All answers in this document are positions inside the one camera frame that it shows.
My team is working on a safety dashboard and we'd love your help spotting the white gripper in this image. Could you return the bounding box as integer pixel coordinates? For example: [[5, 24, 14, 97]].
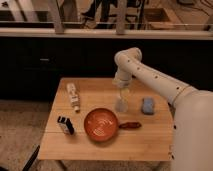
[[113, 73, 132, 100]]

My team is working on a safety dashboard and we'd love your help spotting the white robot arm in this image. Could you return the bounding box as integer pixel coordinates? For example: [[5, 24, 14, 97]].
[[114, 47, 213, 171]]

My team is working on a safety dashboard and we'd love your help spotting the blue eraser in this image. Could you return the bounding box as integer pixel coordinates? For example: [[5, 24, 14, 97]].
[[142, 97, 154, 115]]

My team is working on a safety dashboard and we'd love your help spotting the orange frying pan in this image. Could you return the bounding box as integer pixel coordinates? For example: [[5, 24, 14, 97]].
[[84, 108, 142, 142]]

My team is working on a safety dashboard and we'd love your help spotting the wooden table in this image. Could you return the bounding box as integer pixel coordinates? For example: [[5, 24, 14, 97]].
[[38, 78, 173, 161]]

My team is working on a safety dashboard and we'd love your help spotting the white tube bottle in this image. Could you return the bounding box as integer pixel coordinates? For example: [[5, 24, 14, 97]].
[[66, 83, 80, 113]]

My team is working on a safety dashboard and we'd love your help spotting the black and white box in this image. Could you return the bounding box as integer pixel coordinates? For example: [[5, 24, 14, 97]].
[[57, 116, 74, 135]]

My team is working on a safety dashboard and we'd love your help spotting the dark low cabinet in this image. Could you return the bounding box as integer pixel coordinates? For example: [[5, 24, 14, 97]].
[[0, 37, 213, 100]]

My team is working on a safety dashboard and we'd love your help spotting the black table leg bar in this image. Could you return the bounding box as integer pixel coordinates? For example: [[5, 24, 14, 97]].
[[22, 145, 40, 171]]

